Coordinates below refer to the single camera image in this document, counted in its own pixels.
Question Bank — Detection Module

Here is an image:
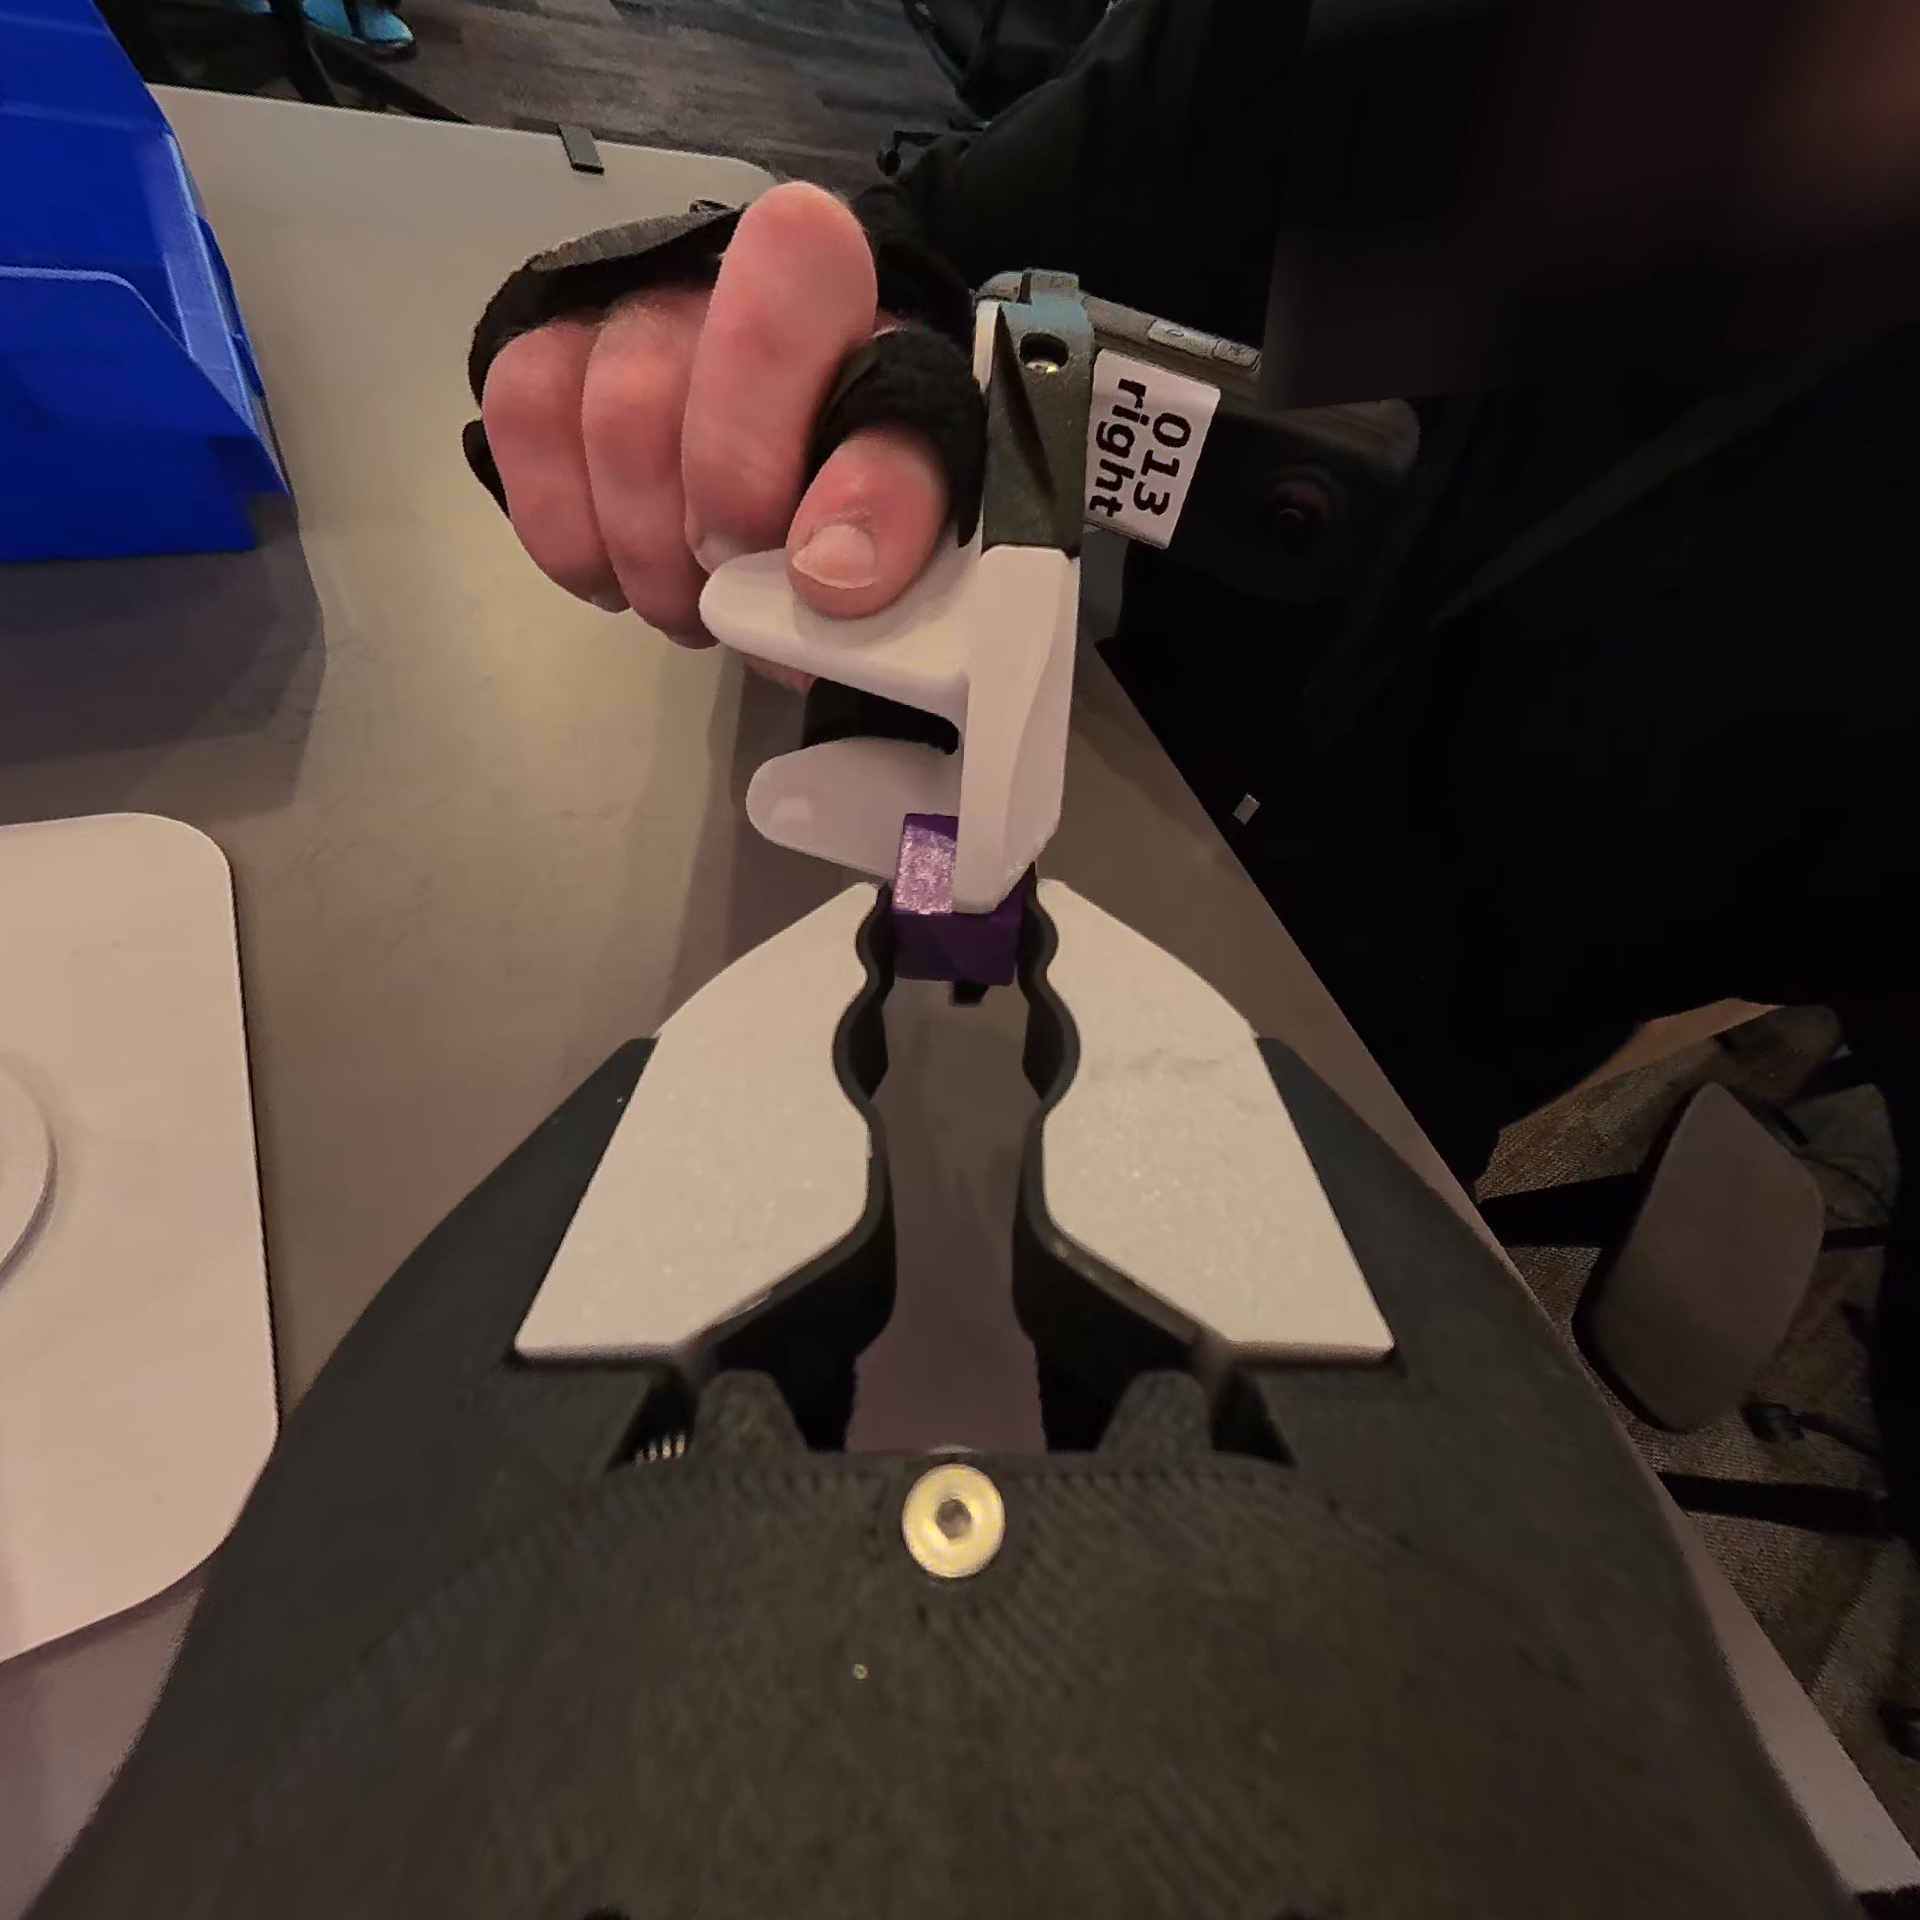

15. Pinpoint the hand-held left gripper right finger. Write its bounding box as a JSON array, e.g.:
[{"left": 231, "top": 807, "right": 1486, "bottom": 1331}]
[{"left": 1011, "top": 878, "right": 1399, "bottom": 1369}]

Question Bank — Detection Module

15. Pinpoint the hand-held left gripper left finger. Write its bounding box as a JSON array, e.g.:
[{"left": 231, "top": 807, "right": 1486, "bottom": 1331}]
[{"left": 511, "top": 882, "right": 901, "bottom": 1369}]

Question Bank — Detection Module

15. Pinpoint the purple cube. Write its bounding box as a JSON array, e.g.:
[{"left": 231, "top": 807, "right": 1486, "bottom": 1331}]
[{"left": 892, "top": 814, "right": 1039, "bottom": 1004}]

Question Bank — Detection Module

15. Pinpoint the blue plastic bin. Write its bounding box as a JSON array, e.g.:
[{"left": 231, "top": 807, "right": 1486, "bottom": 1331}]
[{"left": 0, "top": 61, "right": 295, "bottom": 563}]

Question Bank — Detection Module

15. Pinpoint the person's right forearm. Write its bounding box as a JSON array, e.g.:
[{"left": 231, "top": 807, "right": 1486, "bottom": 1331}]
[{"left": 857, "top": 0, "right": 1320, "bottom": 351}]

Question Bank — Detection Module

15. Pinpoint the person's right hand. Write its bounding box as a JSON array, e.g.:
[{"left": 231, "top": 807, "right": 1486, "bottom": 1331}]
[{"left": 467, "top": 185, "right": 977, "bottom": 692}]

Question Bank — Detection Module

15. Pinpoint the person's torso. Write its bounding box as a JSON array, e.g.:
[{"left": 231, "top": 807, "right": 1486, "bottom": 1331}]
[{"left": 959, "top": 0, "right": 1920, "bottom": 1202}]

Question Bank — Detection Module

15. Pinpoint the grey rounded pad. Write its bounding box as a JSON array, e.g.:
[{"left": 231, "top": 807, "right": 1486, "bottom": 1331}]
[{"left": 1588, "top": 1080, "right": 1829, "bottom": 1435}]

